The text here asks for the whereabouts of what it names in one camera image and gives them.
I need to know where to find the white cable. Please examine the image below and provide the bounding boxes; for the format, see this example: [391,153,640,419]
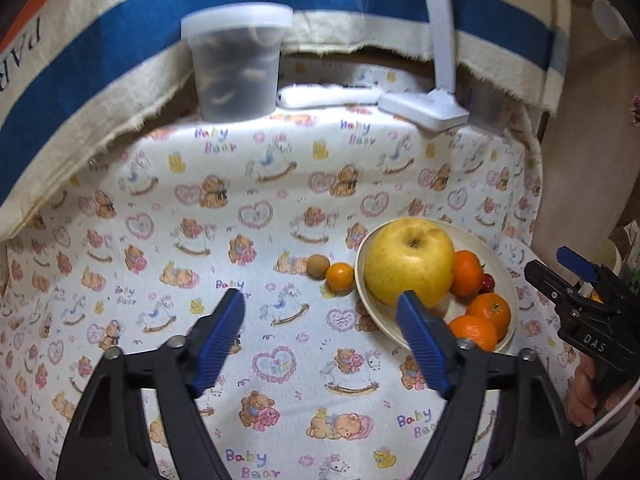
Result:
[574,394,640,447]

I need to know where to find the bear printed cloth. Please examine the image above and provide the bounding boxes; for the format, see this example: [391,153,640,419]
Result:
[0,52,576,480]

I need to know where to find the small mandarin orange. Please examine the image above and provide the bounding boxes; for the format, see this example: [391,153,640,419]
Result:
[466,292,512,338]
[325,262,356,295]

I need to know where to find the white remote control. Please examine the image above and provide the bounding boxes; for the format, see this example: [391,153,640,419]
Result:
[276,85,383,109]

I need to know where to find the cream round cup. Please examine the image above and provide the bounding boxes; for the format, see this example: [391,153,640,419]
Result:
[590,237,623,276]

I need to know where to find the white round wall fixture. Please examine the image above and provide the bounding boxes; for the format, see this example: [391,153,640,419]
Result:
[592,0,628,41]

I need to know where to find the cream round plate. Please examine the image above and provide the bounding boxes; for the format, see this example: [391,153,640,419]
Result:
[355,218,517,356]

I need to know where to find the white desk lamp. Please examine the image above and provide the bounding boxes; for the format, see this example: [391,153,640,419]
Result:
[377,0,470,131]

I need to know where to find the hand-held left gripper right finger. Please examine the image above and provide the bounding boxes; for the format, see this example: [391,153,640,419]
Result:
[396,290,583,480]

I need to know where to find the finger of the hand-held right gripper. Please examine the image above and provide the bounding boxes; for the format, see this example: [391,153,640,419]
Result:
[524,260,583,311]
[556,246,608,286]

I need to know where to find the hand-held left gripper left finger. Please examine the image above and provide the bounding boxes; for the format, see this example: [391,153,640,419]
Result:
[56,287,247,480]

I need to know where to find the person's right hand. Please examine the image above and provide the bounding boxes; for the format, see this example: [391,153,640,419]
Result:
[567,355,640,428]

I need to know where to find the lidded clear plastic container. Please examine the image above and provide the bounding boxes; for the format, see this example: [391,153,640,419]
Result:
[181,3,294,122]

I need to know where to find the striped blanket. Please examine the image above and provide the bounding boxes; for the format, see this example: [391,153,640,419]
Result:
[0,0,573,241]

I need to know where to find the large yellow apple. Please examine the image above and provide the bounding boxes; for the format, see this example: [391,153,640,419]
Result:
[364,218,456,308]

